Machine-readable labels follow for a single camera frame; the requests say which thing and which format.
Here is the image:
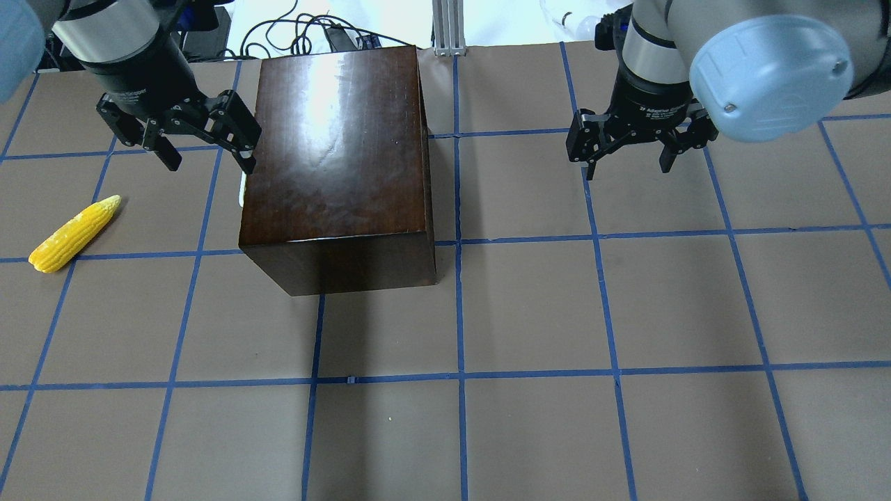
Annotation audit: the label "yellow corn cob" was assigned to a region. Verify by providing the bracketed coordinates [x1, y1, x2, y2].
[28, 196, 123, 273]

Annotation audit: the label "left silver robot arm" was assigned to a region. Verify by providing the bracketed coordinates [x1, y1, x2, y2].
[1, 1, 262, 175]

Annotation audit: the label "white light bulb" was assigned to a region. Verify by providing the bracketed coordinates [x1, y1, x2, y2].
[539, 1, 633, 42]

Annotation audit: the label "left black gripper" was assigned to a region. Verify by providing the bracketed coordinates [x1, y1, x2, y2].
[83, 31, 262, 175]

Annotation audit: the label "black cables behind table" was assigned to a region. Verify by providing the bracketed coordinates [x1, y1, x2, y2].
[240, 10, 391, 60]

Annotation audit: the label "aluminium frame post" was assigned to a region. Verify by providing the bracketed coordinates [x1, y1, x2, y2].
[432, 0, 467, 57]

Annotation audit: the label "dark brown wooden drawer box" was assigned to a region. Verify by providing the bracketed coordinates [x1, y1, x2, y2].
[239, 47, 437, 297]

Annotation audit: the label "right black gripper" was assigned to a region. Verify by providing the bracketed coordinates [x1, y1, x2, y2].
[566, 66, 719, 181]

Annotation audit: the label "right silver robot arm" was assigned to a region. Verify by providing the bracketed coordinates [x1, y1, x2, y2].
[566, 1, 889, 180]

